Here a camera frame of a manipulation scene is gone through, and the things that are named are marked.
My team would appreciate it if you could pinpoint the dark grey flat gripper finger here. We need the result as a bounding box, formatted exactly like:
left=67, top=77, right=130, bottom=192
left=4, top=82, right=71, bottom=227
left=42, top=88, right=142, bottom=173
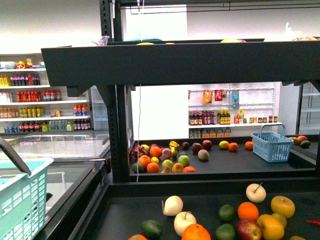
left=0, top=138, right=32, bottom=176

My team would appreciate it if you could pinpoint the light teal plastic basket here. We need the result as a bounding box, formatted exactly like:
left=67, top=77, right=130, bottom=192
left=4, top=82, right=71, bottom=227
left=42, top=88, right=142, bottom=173
left=0, top=157, right=54, bottom=240

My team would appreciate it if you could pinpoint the white drinks shelf unit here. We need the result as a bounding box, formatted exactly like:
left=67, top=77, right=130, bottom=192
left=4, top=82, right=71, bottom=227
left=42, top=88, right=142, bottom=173
left=0, top=53, right=92, bottom=134

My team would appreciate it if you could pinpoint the pile of fruits back shelf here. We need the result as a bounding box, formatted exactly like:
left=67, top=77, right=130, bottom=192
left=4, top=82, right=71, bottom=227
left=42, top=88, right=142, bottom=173
left=129, top=141, right=196, bottom=174

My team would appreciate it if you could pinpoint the white sauce shelf unit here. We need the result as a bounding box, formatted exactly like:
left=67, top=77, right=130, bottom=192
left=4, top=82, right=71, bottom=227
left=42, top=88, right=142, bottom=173
left=187, top=82, right=281, bottom=139

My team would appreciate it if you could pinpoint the yellow lemon on back shelf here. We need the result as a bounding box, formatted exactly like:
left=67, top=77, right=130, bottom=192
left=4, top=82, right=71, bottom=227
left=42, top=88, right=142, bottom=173
left=219, top=140, right=229, bottom=150

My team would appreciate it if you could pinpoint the orange on front shelf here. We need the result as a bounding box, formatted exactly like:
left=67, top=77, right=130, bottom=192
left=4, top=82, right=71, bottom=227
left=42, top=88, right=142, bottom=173
left=237, top=201, right=259, bottom=221

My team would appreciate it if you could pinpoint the glass top freezer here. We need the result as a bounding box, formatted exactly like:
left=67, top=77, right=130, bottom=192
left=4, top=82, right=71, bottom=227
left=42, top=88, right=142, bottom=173
left=0, top=130, right=112, bottom=216

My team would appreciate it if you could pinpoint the dark green avocado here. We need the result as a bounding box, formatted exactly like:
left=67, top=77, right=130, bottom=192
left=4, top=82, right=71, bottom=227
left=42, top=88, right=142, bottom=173
left=141, top=219, right=163, bottom=240

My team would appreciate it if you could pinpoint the white round pear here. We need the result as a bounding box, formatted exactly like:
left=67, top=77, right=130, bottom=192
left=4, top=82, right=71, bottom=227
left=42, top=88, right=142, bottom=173
left=161, top=195, right=184, bottom=217

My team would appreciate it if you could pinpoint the white apple with stem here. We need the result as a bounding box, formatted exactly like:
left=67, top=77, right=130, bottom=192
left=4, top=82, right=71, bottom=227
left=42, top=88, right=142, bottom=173
left=173, top=211, right=197, bottom=237

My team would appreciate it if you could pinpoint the large orange front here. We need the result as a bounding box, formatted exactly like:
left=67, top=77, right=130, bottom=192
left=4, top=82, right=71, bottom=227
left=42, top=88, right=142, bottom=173
left=181, top=223, right=211, bottom=240

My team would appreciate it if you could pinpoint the green lime upper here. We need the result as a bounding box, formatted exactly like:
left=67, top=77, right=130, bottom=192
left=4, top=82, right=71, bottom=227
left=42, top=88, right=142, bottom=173
left=218, top=204, right=235, bottom=222

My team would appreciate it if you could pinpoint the green lime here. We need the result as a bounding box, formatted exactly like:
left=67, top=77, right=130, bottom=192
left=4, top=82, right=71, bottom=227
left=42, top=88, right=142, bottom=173
left=215, top=223, right=236, bottom=240
left=218, top=204, right=235, bottom=222

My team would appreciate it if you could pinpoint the green lime lower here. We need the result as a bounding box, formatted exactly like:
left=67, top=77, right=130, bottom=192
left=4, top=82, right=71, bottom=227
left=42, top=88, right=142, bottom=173
left=215, top=223, right=236, bottom=240

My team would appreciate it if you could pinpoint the red apple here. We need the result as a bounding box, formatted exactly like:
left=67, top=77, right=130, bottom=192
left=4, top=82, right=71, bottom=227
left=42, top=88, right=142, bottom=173
left=236, top=219, right=263, bottom=240

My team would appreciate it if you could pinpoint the white pear with stem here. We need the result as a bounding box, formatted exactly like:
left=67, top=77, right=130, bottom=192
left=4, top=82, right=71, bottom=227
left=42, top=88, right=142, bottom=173
left=245, top=182, right=267, bottom=203

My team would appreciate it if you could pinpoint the blue plastic basket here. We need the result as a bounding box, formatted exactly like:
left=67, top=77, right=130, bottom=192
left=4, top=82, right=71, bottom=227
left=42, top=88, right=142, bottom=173
left=251, top=123, right=294, bottom=163

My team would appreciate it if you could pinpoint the yellow orange apple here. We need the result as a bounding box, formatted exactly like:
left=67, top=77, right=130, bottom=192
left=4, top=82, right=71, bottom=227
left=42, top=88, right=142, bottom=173
left=257, top=214, right=285, bottom=240

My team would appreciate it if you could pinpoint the yellow pear fruit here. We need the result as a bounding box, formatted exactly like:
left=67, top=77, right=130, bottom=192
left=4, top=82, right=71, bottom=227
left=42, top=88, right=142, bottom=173
left=270, top=195, right=296, bottom=219

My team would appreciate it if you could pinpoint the small green yellow fruit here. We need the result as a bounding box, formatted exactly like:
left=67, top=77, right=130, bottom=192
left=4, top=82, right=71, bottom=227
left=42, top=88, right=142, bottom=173
left=271, top=213, right=287, bottom=229

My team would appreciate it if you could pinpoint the red chili pepper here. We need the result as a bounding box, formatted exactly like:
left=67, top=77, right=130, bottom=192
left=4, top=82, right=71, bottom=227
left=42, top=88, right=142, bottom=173
left=306, top=220, right=320, bottom=226

